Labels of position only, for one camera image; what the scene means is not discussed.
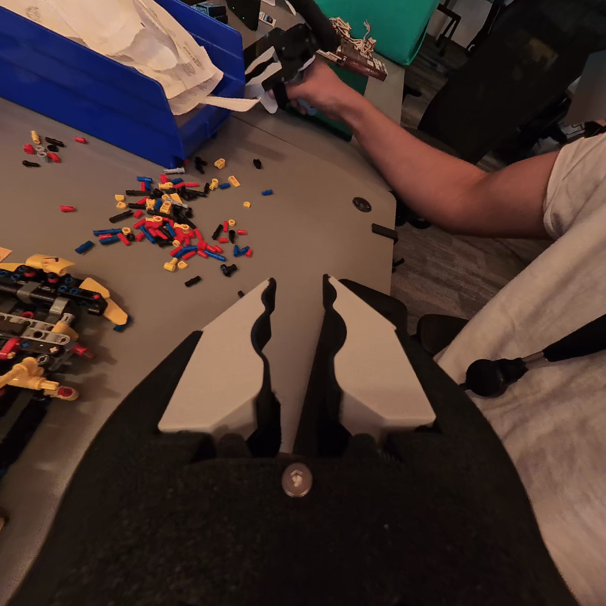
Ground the green plastic bin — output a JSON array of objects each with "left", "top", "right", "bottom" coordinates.
[{"left": 315, "top": 0, "right": 442, "bottom": 67}]

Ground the person's right hand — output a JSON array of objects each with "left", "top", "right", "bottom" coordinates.
[{"left": 284, "top": 61, "right": 363, "bottom": 123}]

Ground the black office chair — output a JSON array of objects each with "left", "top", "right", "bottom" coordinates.
[{"left": 419, "top": 0, "right": 606, "bottom": 164}]

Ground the small brown brick model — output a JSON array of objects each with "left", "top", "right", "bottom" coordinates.
[{"left": 316, "top": 16, "right": 390, "bottom": 82}]

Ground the blue plastic bin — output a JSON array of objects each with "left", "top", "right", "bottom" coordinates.
[{"left": 0, "top": 0, "right": 246, "bottom": 169}]

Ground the person in beige shirt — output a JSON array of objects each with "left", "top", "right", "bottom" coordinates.
[{"left": 433, "top": 133, "right": 606, "bottom": 606}]

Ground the pile of mixed brick pins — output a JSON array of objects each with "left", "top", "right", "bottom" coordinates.
[{"left": 59, "top": 156, "right": 276, "bottom": 289}]

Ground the large printed paper bag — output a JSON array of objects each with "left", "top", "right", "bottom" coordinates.
[{"left": 24, "top": 0, "right": 224, "bottom": 117}]

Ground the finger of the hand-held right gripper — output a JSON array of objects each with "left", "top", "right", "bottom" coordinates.
[
  {"left": 246, "top": 62, "right": 286, "bottom": 115},
  {"left": 244, "top": 46, "right": 276, "bottom": 77}
]

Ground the yellow black brick car model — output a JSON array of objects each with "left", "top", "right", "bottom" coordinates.
[{"left": 0, "top": 255, "right": 131, "bottom": 474}]

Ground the person's right forearm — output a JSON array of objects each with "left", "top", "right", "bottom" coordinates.
[{"left": 341, "top": 102, "right": 561, "bottom": 240}]

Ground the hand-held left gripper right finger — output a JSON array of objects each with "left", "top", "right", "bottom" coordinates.
[{"left": 303, "top": 274, "right": 436, "bottom": 436}]

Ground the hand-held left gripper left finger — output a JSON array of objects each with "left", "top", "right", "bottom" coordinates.
[{"left": 157, "top": 278, "right": 277, "bottom": 435}]

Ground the grey desk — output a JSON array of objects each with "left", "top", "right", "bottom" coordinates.
[{"left": 0, "top": 28, "right": 407, "bottom": 559}]

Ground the cluster of small brick pins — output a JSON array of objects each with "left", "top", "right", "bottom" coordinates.
[{"left": 21, "top": 130, "right": 65, "bottom": 169}]

